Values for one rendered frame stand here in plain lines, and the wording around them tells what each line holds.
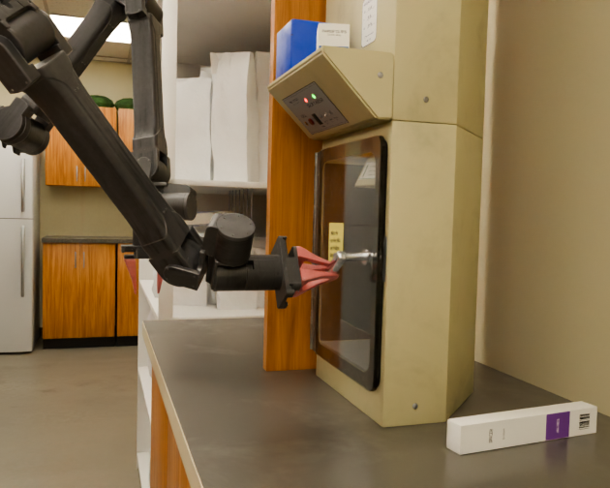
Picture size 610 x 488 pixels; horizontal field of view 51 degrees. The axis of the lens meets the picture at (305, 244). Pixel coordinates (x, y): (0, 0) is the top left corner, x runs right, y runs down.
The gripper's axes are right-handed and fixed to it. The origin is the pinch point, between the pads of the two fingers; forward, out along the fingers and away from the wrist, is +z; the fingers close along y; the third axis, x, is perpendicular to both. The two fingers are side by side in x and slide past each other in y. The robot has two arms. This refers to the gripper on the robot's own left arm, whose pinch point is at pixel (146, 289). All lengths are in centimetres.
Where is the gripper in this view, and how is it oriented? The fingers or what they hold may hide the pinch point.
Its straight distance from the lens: 134.8
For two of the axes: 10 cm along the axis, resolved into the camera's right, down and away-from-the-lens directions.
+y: 9.5, 0.0, 3.1
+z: -0.1, 10.0, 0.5
